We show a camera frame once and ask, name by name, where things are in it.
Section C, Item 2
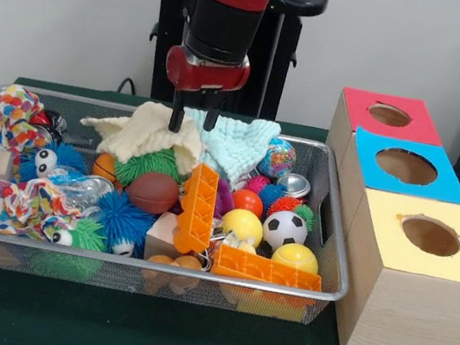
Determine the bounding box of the green spiky ball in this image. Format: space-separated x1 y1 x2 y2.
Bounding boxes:
110 140 190 195

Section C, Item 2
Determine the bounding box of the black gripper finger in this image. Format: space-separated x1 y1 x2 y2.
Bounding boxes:
201 87 229 133
167 86 189 134

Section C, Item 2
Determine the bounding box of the mint green cloth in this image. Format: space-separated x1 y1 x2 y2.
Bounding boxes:
171 105 284 197

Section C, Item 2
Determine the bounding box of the black and white soccer ball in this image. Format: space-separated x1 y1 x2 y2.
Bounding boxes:
259 206 311 255

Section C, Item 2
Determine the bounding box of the colourful spotted cloth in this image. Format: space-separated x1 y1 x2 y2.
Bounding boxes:
0 170 89 246
0 82 73 176

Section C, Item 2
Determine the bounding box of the wooden box with three holes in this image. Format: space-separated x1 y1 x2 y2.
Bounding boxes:
293 83 460 345

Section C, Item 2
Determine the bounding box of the blue globe ball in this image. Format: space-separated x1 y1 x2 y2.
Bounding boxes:
254 136 299 182

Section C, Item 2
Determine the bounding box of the black cable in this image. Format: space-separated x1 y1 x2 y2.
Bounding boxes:
118 75 140 97

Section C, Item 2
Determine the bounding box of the brown toy football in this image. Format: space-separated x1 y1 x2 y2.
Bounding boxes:
122 168 182 218

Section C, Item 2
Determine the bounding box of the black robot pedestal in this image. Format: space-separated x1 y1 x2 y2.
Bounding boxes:
131 0 328 127

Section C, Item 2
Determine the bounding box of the long orange toy brick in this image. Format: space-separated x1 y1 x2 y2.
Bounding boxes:
171 159 223 259

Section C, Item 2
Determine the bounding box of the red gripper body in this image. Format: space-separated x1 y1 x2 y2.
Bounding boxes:
162 42 252 101

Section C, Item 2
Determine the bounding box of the clear plastic bottle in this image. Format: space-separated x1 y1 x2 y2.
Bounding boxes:
40 165 119 223

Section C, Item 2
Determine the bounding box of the wide orange toy brick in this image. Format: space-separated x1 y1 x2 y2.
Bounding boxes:
208 242 326 294

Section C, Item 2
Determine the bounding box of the shallow metal mesh bin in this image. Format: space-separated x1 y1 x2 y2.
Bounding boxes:
0 81 372 331

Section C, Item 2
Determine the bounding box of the cream muslin cloth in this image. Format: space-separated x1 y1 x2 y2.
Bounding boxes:
74 90 214 178

